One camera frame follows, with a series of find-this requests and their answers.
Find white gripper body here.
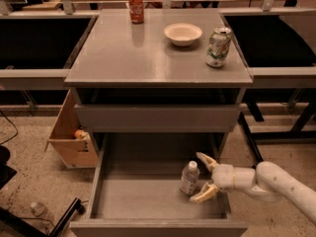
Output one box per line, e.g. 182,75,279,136
211,164,234,192

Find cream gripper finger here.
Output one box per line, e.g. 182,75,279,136
197,152,218,172
190,182,218,203

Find clear plastic water bottle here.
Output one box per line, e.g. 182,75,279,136
180,161,199,196

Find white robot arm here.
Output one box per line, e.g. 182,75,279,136
190,152,316,224

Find open middle drawer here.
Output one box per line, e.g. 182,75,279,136
70,133,248,237

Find grey drawer cabinet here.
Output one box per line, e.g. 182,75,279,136
63,8,254,237

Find closed top drawer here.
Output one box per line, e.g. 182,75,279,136
74,105,240,132

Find clear bottle on floor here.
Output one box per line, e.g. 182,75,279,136
30,202,53,223

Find black table leg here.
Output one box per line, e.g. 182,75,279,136
238,113,264,164

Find green white soda can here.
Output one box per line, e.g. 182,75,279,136
205,27,232,68

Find white paper bowl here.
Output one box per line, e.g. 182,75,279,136
164,23,202,46

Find orange fruit in box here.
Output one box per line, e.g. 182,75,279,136
74,129,83,139

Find cardboard box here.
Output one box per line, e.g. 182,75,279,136
47,92,98,168

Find black stand leg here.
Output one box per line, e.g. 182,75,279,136
0,197,86,237

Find orange soda can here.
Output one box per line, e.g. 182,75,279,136
128,0,144,24

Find black floor cable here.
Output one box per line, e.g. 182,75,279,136
0,110,19,146

